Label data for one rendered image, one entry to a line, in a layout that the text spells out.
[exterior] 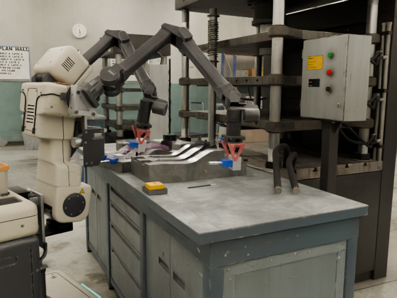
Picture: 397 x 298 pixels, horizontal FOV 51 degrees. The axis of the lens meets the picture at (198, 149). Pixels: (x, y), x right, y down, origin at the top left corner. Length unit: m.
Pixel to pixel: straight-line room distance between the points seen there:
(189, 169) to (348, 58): 0.89
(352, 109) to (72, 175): 1.31
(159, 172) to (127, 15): 7.82
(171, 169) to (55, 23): 7.55
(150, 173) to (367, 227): 1.53
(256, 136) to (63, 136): 1.33
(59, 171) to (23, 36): 7.44
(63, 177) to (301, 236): 0.97
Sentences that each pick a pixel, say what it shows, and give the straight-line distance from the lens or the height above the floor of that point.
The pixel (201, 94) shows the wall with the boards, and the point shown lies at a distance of 9.95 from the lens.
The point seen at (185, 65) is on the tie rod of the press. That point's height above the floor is 1.39.
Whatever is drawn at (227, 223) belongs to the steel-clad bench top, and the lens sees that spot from 1.33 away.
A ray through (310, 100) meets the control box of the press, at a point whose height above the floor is 1.16.
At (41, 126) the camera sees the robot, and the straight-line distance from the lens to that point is 1.76.
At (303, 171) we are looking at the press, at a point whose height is 0.77.
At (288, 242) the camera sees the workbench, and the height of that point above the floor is 0.71.
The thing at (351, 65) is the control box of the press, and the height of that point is 1.33.
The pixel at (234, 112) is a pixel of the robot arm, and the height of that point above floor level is 1.13.
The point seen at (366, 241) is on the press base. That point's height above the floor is 0.28.
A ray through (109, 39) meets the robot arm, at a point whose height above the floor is 1.46.
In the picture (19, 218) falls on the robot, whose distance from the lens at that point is 1.58.
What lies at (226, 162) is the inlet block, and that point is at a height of 0.93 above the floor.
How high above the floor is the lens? 1.22
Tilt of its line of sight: 9 degrees down
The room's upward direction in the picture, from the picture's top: 1 degrees clockwise
